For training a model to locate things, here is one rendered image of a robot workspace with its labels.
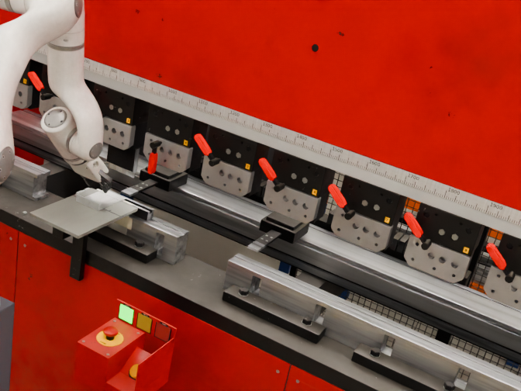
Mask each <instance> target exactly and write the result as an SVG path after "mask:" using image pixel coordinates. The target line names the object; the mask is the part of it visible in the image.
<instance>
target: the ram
mask: <svg viewBox="0 0 521 391"><path fill-rule="evenodd" d="M84 1H85V58H87V59H89V60H92V61H96V62H98V63H100V64H104V65H107V66H110V67H113V68H115V69H118V70H121V71H125V72H126V73H129V74H133V75H136V76H138V77H140V78H144V79H147V80H149V81H152V82H155V83H158V84H160V85H164V86H166V87H168V88H172V89H175V90H178V91H180V92H184V93H186V94H189V95H192V96H194V97H197V98H200V99H204V100H206V101H208V102H212V103H215V104H217V105H220V106H223V107H226V108H228V109H232V110H234V111H237V112H241V113H243V114H246V115H248V116H252V117H254V118H257V119H260V120H263V121H265V122H268V123H272V124H274V125H276V126H280V127H283V128H285V129H287V130H291V131H294V132H296V133H300V134H302V135H305V136H307V137H311V138H314V139H316V140H320V141H322V142H325V143H328V144H331V145H333V146H336V147H340V148H342V149H344V150H347V151H351V152H354V153H355V154H359V155H362V156H365V157H368V158H370V159H373V160H376V161H380V162H382V163H384V164H388V165H391V166H393V167H396V168H399V169H402V170H404V171H408V172H410V173H413V174H415V175H419V176H422V177H424V178H428V179H430V180H433V181H435V182H439V183H441V184H444V185H448V186H450V187H452V188H455V189H459V190H461V191H463V192H467V193H470V194H472V195H475V196H478V197H481V198H483V199H487V200H490V201H492V202H496V203H498V204H501V205H504V206H507V207H509V208H512V209H516V210H518V211H520V212H521V0H84ZM84 79H87V80H89V81H93V82H95V83H97V84H100V85H104V86H105V87H108V88H112V89H114V90H116V91H119V92H122V93H125V94H127V95H131V96H133V97H136V98H138V99H142V100H143V101H146V102H150V103H152V104H154V105H157V106H160V107H163V108H165V109H169V110H171V111H174V112H177V113H180V114H182V115H184V116H188V117H190V118H192V119H196V120H198V121H201V122H203V123H207V124H209V125H212V126H215V127H218V128H220V129H222V130H226V131H229V132H231V133H235V134H236V135H239V136H242V137H245V138H247V139H250V140H253V141H256V142H258V143H261V144H264V145H267V146H269V147H273V148H275V149H277V150H280V151H284V152H285V153H288V154H291V155H294V156H296V157H300V158H302V159H305V160H307V161H311V162H313V163H315V164H319V165H322V166H323V167H326V168H330V169H332V170H334V171H338V172H340V173H343V174H345V175H349V176H351V177H354V178H357V179H360V180H361V181H364V182H368V183H370V184H372V185H376V186H378V187H381V188H383V189H387V190H389V191H392V192H395V193H398V194H400V195H402V196H406V197H409V198H410V199H414V200H416V201H419V202H423V203H425V204H427V205H430V206H433V207H436V208H438V209H441V210H444V211H447V212H449V213H453V214H455V215H457V216H461V217H463V218H465V219H468V220H471V221H474V222H476V223H480V224H482V225H485V226H487V227H491V228H493V229H495V230H499V231H502V232H503V233H506V234H509V235H512V236H514V237H518V238H520V239H521V226H520V225H517V224H514V223H511V222H509V221H506V220H503V219H500V218H498V217H495V216H492V215H489V214H487V213H483V212H481V211H478V210H476V209H472V208H470V207H467V206H464V205H461V204H459V203H456V202H453V201H450V200H448V199H445V198H442V197H439V196H437V195H434V194H431V193H428V192H425V191H423V190H420V189H417V188H414V187H412V186H409V185H406V184H403V183H401V182H397V181H395V180H392V179H390V178H386V177H384V176H381V175H378V174H375V173H373V172H370V171H367V170H364V169H362V168H359V167H356V166H353V165H351V164H348V163H345V162H342V161H339V160H337V159H334V158H331V157H328V156H326V155H323V154H320V153H317V152H315V151H311V150H309V149H306V148H304V147H300V146H298V145H295V144H291V143H289V142H287V141H284V140H280V139H278V138H276V137H272V136H270V135H267V134H265V133H261V132H259V131H256V130H252V129H251V128H248V127H245V126H241V125H240V124H237V123H233V122H231V121H229V120H226V119H222V118H220V117H218V116H214V115H212V114H209V113H207V112H203V111H201V110H198V109H194V108H192V107H190V106H186V105H183V104H181V103H179V102H175V101H173V100H170V99H166V98H164V97H162V96H159V95H155V94H154V93H151V92H147V91H144V90H143V89H140V88H136V87H134V86H132V85H128V84H125V83H123V82H121V81H117V80H115V79H112V78H108V77H106V76H104V75H101V74H97V73H95V72H93V71H89V70H86V69H84Z"/></svg>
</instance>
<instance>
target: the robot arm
mask: <svg viewBox="0 0 521 391"><path fill-rule="evenodd" d="M0 9H2V10H5V11H9V12H14V13H18V14H22V16H20V17H19V18H17V19H14V20H12V21H10V22H6V23H4V24H1V25H0V184H2V183H3V182H4V181H5V180H6V179H7V178H8V177H9V175H10V174H11V172H12V168H13V165H14V160H15V148H14V140H13V132H12V105H13V101H14V97H15V93H16V89H17V87H18V84H19V82H20V79H21V77H22V75H23V72H24V70H25V69H26V66H27V64H28V63H29V60H30V58H31V57H32V56H33V55H34V54H35V53H36V52H37V51H38V49H40V48H41V47H43V46H44V45H47V72H48V82H49V86H50V89H51V90H52V91H53V93H54V94H55V95H56V96H57V97H59V98H60V100H61V101H62V102H63V103H64V104H65V105H66V107H67V108H65V107H55V108H52V109H50V110H48V111H47V112H46V113H45V114H44V115H43V117H42V119H41V127H42V129H43V131H44V132H45V133H46V135H47V136H48V137H49V138H50V140H51V142H52V143H53V145H54V146H55V147H56V149H57V150H58V152H59V153H60V155H61V156H62V158H63V159H64V160H65V161H66V162H67V163H68V164H69V165H70V166H71V168H72V169H73V170H74V171H75V172H76V173H78V174H79V175H80V176H81V177H82V178H84V180H85V182H86V184H87V185H88V186H91V184H92V183H93V182H94V181H95V182H98V183H99V184H100V187H101V189H102V191H103V192H104V193H107V191H108V190H110V188H111V186H112V184H111V181H112V178H110V177H109V176H108V175H107V174H106V173H108V172H109V170H108V168H107V167H106V166H105V164H104V163H103V161H102V160H101V159H100V158H99V155H100V153H101V152H102V147H103V138H104V127H103V118H102V112H101V110H100V107H99V105H98V103H97V101H96V99H95V97H94V96H93V94H92V93H91V91H90V90H89V88H88V86H87V85H86V84H85V80H84V59H85V1H84V0H0ZM102 178H104V179H103V181H101V179H102Z"/></svg>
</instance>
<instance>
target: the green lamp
mask: <svg viewBox="0 0 521 391"><path fill-rule="evenodd" d="M119 318H121V319H123V320H125V321H127V322H129V323H130V324H131V323H132V321H133V310H131V309H130V308H128V307H126V306H124V305H122V304H120V310H119Z"/></svg>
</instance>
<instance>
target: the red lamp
mask: <svg viewBox="0 0 521 391"><path fill-rule="evenodd" d="M170 331H171V329H170V328H168V327H165V326H164V325H162V324H159V323H158V322H157V326H156V331H155V336H156V337H158V338H160V339H161V340H163V341H166V342H168V341H169V336H170Z"/></svg>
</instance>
